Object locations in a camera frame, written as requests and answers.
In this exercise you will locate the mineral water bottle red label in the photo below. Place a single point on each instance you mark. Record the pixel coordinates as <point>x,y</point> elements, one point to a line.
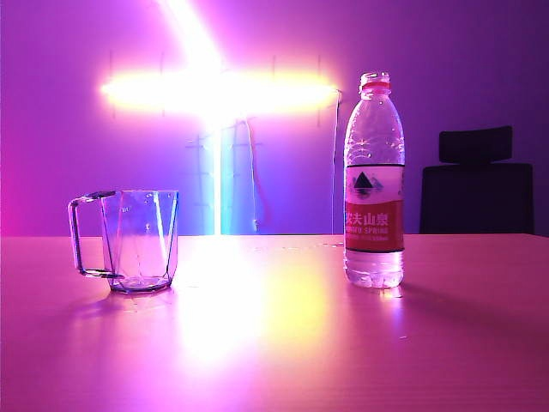
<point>373,214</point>

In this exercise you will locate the transparent faceted plastic mug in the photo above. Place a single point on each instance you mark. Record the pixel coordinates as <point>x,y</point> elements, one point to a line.
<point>141,240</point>

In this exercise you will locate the vertical LED light bar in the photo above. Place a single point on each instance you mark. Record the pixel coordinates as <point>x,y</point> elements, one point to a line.
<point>225,193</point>

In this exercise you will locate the horizontal LED light bar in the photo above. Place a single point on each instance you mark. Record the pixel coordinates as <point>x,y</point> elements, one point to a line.
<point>171,90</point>

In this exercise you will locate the black office chair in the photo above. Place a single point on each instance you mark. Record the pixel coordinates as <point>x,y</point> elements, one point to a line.
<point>476,197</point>

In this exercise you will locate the diagonal LED light bar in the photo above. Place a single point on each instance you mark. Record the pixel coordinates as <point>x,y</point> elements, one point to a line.
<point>184,26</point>

